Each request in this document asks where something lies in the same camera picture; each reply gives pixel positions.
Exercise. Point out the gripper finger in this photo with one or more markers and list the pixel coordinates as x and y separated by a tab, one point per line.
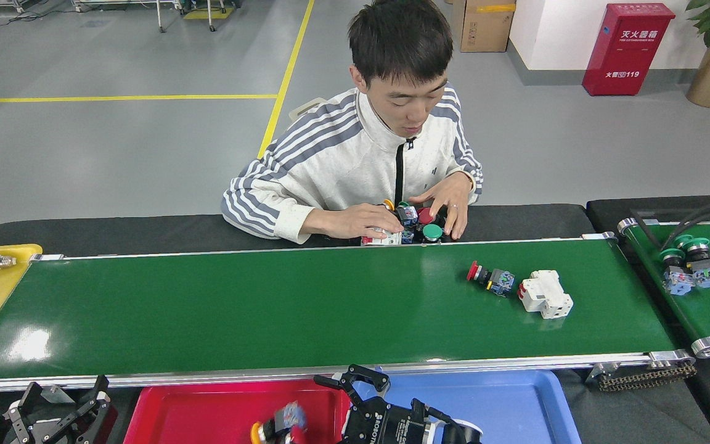
90	425
7	428

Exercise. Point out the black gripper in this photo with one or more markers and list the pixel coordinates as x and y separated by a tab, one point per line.
398	425

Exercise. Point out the red push button switch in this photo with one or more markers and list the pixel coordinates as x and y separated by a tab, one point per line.
500	280
424	216
407	216

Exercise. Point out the green push button switch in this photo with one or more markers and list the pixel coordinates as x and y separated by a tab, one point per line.
683	239
678	280
432	232
706	273

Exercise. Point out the red plastic tray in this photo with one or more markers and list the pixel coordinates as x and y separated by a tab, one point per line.
207	413

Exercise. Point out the long green conveyor belt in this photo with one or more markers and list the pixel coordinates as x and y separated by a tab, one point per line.
269	308

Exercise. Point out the blue plastic tray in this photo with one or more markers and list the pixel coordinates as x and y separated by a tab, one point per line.
515	407

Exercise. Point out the person's right hand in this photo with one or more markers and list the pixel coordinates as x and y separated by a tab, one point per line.
361	221

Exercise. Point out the person's left hand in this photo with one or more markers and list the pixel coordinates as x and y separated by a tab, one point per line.
453	197

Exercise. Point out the person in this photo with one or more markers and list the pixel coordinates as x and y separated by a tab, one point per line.
330	160

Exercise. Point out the cardboard box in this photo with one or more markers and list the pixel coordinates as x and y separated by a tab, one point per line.
484	28

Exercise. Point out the red fire extinguisher cabinet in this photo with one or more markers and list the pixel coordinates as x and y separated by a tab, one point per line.
626	55

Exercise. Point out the white wheeled metal rack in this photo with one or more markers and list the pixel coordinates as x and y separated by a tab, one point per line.
121	4

